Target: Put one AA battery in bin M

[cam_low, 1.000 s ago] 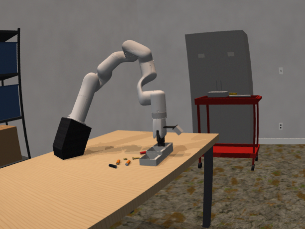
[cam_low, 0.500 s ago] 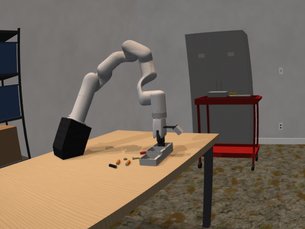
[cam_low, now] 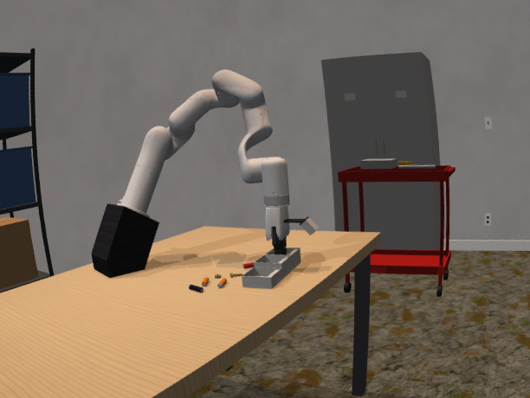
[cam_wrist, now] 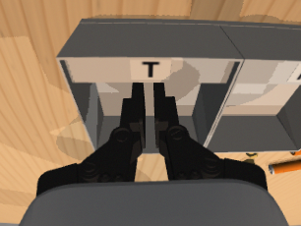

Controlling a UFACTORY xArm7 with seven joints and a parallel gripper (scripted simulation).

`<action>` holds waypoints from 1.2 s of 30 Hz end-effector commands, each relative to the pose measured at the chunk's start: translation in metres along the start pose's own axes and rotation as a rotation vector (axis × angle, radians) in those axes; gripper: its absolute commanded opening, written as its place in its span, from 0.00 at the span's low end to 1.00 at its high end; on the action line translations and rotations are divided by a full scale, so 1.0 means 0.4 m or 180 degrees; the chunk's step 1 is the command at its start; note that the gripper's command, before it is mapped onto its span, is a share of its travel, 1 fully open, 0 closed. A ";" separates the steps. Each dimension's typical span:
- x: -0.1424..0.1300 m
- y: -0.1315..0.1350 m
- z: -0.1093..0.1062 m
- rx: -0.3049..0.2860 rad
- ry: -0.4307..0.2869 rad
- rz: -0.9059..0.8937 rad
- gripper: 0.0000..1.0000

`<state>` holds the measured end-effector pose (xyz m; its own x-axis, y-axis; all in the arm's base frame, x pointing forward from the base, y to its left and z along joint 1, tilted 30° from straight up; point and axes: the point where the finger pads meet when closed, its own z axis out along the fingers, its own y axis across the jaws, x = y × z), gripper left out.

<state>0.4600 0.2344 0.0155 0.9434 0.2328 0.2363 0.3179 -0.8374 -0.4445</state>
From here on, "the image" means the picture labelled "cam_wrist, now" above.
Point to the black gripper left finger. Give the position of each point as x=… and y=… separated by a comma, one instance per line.
x=116, y=160

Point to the grey three-compartment bin rack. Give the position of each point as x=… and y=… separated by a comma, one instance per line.
x=215, y=70

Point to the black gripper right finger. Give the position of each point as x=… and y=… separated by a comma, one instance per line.
x=185, y=158

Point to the brass bolt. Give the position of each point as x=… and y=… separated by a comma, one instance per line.
x=252, y=154

